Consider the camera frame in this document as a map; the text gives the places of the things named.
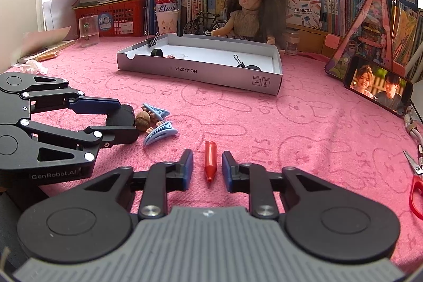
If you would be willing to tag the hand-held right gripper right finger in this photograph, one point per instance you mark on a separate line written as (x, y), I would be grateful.
(228, 169)

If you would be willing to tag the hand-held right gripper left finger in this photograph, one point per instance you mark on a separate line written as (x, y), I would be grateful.
(189, 169)

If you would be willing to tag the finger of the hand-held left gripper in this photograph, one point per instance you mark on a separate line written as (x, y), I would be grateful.
(95, 105)
(115, 136)

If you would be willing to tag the black round lid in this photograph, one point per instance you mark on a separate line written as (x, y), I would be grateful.
(119, 118)

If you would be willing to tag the red crayon cap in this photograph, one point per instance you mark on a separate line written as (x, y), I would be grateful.
(210, 159)

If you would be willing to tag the brown hazelnut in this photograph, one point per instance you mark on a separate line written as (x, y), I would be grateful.
(142, 121)

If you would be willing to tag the light blue plastic clip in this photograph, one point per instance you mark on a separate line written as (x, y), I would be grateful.
(157, 110)
(162, 133)

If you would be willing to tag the black bottle cap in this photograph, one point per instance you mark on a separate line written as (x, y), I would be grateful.
(156, 53)

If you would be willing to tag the white cardboard box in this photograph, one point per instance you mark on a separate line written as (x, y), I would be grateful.
(198, 74)

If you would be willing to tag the large black binder clip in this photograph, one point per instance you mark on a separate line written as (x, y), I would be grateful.
(238, 61)

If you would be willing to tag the clear acrylic block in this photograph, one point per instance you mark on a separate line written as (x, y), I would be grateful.
(89, 32)

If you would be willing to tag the crumpled white tissue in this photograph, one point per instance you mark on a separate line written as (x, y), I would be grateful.
(33, 67)

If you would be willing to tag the pink rabbit print towel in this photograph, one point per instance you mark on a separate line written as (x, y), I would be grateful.
(297, 136)

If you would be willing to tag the beige paper sheet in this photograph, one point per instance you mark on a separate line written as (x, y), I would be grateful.
(43, 39)

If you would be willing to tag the small black binder clip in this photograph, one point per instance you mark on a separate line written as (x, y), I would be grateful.
(152, 41)

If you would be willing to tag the red plastic crate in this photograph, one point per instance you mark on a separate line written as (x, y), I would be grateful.
(122, 19)

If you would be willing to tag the white paper sheets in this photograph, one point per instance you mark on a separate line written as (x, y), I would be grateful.
(58, 16)

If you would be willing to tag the white paper cup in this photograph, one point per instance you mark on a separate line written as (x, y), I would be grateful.
(167, 22)

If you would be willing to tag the black miniature bicycle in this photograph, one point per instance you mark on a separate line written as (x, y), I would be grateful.
(201, 24)

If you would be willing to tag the small glass jar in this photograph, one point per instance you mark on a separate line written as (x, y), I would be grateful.
(292, 42)

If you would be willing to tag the long-haired baby doll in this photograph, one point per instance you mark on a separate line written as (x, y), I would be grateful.
(248, 14)

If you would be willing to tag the brown cardboard organizer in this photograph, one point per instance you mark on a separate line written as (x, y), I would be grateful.
(312, 37)

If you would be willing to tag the black smartphone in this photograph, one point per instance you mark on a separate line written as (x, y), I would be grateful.
(376, 85)

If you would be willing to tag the colourful printed carton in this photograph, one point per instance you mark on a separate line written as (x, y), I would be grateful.
(304, 11)

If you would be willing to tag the pink triangular miniature house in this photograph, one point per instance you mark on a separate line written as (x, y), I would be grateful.
(366, 37)

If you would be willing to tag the leaning picture books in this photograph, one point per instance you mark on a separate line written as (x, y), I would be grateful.
(406, 31)

